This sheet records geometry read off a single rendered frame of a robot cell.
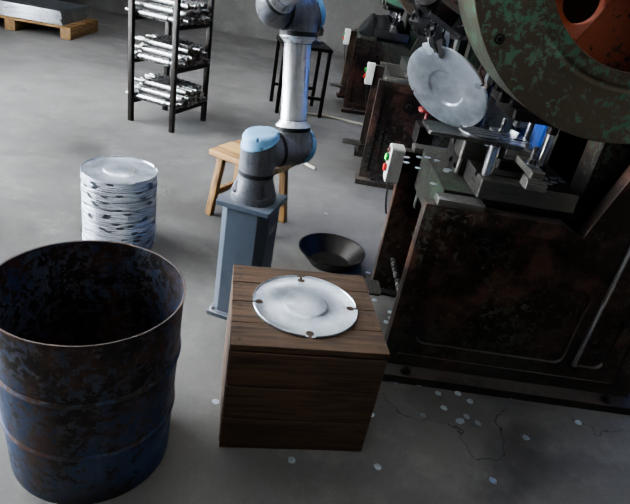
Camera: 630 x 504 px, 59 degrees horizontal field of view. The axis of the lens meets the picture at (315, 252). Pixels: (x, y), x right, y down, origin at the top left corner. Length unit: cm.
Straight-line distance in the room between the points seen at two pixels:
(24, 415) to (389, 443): 96
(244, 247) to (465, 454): 93
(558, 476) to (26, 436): 141
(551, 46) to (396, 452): 112
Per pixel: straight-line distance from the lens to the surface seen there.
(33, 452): 141
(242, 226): 184
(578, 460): 196
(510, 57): 136
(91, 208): 235
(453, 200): 166
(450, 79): 179
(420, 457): 172
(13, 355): 124
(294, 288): 160
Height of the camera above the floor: 120
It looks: 28 degrees down
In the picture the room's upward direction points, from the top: 11 degrees clockwise
